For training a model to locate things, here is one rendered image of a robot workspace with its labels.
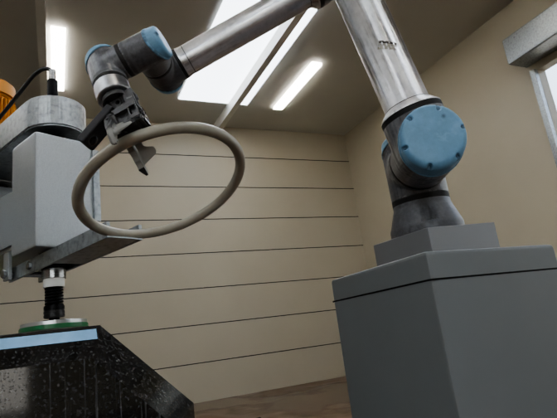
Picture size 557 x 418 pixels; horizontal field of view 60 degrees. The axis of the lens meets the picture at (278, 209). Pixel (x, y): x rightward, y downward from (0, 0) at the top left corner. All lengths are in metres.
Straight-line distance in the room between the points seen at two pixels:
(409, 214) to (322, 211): 6.75
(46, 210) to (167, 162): 5.57
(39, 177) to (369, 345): 1.24
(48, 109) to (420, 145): 1.36
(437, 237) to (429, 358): 0.29
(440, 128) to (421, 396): 0.57
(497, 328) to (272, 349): 6.23
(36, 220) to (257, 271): 5.67
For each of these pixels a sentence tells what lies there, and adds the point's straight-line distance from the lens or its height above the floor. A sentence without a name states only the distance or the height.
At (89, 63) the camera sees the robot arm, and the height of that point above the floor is 1.45.
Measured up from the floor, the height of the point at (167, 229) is 1.09.
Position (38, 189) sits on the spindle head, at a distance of 1.85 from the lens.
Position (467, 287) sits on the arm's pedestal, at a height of 0.77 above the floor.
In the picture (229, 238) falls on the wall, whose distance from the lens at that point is 7.23.
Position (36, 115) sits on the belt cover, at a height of 1.59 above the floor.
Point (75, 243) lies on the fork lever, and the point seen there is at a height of 1.08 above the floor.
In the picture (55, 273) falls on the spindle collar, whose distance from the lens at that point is 1.88.
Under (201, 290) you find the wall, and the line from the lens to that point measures 6.97.
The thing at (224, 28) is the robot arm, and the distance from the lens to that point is 1.47.
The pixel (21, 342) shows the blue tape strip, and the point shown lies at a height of 0.78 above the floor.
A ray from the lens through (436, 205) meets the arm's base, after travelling 1.28.
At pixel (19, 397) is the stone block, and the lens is 1.29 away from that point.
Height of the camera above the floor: 0.72
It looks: 15 degrees up
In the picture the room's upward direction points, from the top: 7 degrees counter-clockwise
